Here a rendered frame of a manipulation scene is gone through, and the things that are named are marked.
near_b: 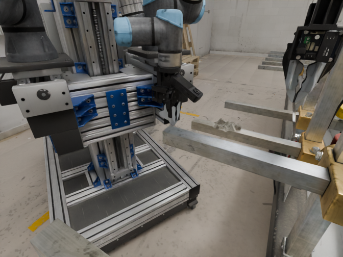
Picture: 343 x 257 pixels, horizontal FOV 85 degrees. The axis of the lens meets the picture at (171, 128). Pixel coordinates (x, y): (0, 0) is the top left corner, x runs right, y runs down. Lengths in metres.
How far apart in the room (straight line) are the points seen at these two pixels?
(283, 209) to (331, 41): 0.43
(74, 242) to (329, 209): 0.30
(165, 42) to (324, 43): 0.36
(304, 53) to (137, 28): 0.40
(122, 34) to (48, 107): 0.32
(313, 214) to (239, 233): 1.00
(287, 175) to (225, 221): 1.12
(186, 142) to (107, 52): 0.68
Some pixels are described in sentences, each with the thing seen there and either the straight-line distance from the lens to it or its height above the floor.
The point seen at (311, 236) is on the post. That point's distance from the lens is 0.49.
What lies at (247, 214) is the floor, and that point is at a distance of 1.51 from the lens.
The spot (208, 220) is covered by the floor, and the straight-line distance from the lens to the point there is 1.42.
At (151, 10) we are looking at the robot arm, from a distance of 0.91.
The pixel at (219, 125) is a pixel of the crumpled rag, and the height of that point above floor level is 0.87.
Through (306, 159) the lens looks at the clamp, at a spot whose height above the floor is 0.85.
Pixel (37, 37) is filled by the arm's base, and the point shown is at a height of 1.11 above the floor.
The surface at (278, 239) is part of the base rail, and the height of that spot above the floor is 0.70.
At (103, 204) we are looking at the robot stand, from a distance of 1.27.
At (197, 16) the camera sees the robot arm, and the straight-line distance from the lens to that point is 0.98.
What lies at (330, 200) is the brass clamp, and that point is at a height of 0.95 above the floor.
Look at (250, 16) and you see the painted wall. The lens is 8.35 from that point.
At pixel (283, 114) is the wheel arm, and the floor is 0.84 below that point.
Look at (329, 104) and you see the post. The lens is 0.60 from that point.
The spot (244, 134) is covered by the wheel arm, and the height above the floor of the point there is 0.86.
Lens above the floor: 1.15
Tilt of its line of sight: 29 degrees down
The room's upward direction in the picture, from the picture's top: straight up
